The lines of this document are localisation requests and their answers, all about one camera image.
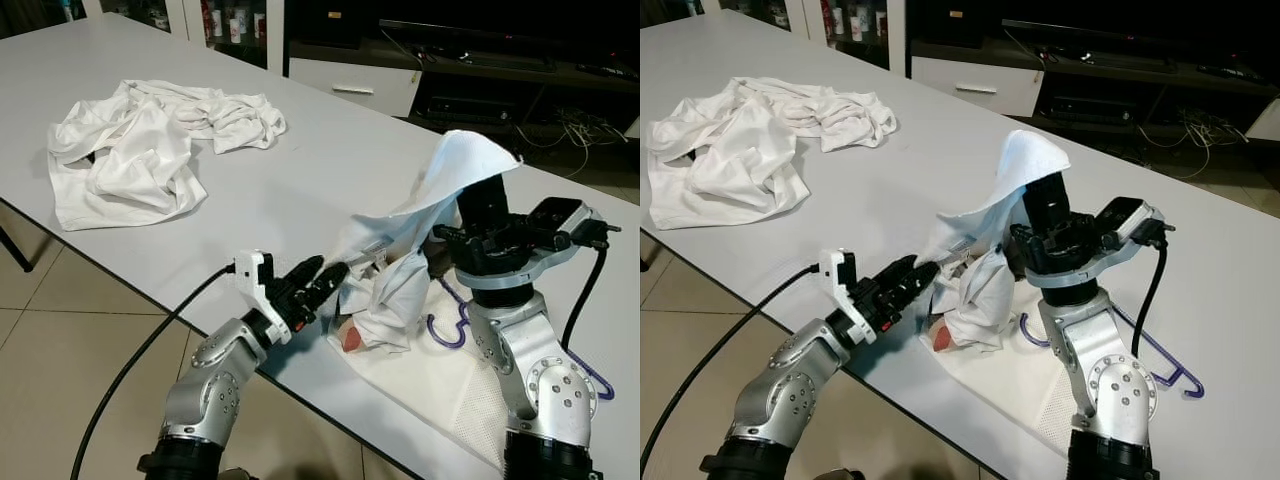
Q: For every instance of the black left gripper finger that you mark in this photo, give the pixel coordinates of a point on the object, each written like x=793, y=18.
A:
x=330, y=283
x=308, y=272
x=920, y=283
x=898, y=272

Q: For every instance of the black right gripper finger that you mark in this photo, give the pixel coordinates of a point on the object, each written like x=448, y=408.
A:
x=485, y=205
x=1047, y=205

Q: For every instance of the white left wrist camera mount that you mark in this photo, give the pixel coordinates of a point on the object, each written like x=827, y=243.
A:
x=838, y=283
x=255, y=280

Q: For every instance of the white drawer TV bench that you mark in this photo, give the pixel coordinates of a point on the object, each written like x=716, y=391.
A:
x=350, y=88
x=975, y=88

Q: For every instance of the black set-top box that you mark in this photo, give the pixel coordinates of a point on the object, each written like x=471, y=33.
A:
x=1088, y=110
x=468, y=110

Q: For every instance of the white polo shirt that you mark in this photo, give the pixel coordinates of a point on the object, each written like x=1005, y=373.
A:
x=395, y=290
x=975, y=295

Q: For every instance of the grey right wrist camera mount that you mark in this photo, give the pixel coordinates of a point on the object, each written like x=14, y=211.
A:
x=1125, y=215
x=560, y=215

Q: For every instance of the white glass door cabinet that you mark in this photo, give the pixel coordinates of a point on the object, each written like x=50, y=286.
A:
x=275, y=35
x=895, y=35

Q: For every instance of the blue plastic hanger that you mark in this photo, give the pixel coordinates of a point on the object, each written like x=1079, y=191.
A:
x=1030, y=340
x=448, y=344

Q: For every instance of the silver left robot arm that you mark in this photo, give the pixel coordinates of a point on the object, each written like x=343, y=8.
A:
x=215, y=380
x=790, y=390

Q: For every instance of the black robot foot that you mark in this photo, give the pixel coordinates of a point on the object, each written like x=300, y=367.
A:
x=235, y=474
x=840, y=474

